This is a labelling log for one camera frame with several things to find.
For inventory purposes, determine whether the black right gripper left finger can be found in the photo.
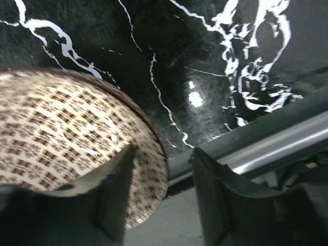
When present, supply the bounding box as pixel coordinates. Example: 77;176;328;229
1;145;136;245

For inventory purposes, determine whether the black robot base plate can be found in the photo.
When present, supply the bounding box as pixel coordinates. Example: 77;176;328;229
122;86;328;246

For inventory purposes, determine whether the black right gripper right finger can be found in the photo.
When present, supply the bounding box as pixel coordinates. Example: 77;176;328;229
190;148;327;245

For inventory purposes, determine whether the brown patterned bowl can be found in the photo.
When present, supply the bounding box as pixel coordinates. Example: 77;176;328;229
1;69;169;229

